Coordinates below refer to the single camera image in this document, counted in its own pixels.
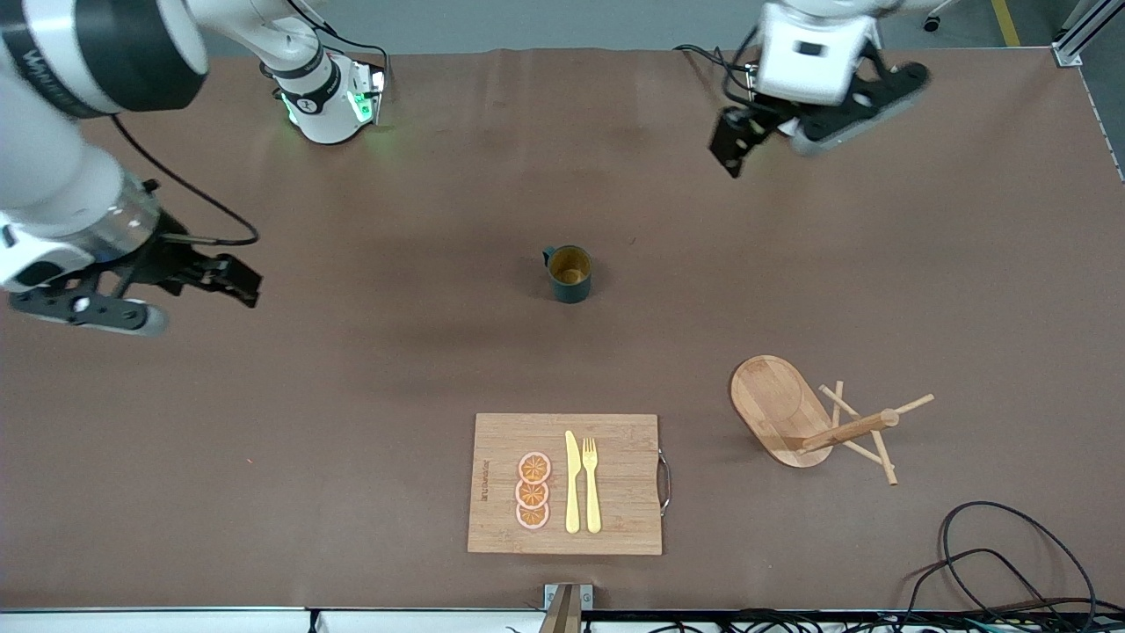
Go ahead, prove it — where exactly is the dark green cup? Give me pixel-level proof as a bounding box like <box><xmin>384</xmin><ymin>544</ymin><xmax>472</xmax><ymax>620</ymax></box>
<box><xmin>542</xmin><ymin>244</ymin><xmax>593</xmax><ymax>305</ymax></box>

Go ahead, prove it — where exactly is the wooden cup rack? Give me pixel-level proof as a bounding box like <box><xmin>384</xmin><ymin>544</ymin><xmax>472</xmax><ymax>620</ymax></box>
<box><xmin>729</xmin><ymin>354</ymin><xmax>935</xmax><ymax>487</ymax></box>

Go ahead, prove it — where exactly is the brown table cover mat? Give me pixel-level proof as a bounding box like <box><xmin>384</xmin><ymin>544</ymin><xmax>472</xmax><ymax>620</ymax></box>
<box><xmin>0</xmin><ymin>44</ymin><xmax>1125</xmax><ymax>613</ymax></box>

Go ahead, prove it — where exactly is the bamboo cutting board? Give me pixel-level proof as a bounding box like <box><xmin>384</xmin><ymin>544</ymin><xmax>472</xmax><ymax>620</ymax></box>
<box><xmin>467</xmin><ymin>413</ymin><xmax>672</xmax><ymax>557</ymax></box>

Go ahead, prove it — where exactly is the yellow plastic knife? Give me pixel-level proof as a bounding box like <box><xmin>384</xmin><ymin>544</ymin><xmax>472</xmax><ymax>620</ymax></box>
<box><xmin>564</xmin><ymin>430</ymin><xmax>582</xmax><ymax>535</ymax></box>

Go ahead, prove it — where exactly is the yellow plastic fork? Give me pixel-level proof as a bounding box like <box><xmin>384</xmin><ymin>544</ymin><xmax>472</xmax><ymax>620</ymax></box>
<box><xmin>582</xmin><ymin>437</ymin><xmax>603</xmax><ymax>535</ymax></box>

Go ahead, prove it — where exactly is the black left arm base cable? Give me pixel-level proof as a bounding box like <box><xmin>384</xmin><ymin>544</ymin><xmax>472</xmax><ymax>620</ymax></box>
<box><xmin>674</xmin><ymin>44</ymin><xmax>758</xmax><ymax>94</ymax></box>

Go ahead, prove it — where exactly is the black arm base cable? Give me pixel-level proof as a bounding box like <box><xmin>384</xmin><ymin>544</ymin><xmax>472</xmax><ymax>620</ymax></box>
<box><xmin>281</xmin><ymin>0</ymin><xmax>393</xmax><ymax>86</ymax></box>
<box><xmin>674</xmin><ymin>44</ymin><xmax>758</xmax><ymax>94</ymax></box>

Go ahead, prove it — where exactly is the black right arm base cable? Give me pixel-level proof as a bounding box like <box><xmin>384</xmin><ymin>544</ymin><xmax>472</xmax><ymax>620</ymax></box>
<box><xmin>281</xmin><ymin>0</ymin><xmax>393</xmax><ymax>86</ymax></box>

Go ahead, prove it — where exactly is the aluminium frame profile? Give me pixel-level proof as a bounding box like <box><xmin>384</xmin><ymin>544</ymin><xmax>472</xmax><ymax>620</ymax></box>
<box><xmin>1052</xmin><ymin>0</ymin><xmax>1125</xmax><ymax>68</ymax></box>

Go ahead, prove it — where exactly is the black looped cable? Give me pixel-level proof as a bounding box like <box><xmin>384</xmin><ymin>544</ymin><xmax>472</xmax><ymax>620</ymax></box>
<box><xmin>896</xmin><ymin>549</ymin><xmax>1056</xmax><ymax>633</ymax></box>
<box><xmin>939</xmin><ymin>501</ymin><xmax>1100</xmax><ymax>633</ymax></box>

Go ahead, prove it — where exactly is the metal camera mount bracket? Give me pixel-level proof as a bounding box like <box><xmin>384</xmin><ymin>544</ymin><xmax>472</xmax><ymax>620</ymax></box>
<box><xmin>538</xmin><ymin>583</ymin><xmax>594</xmax><ymax>633</ymax></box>

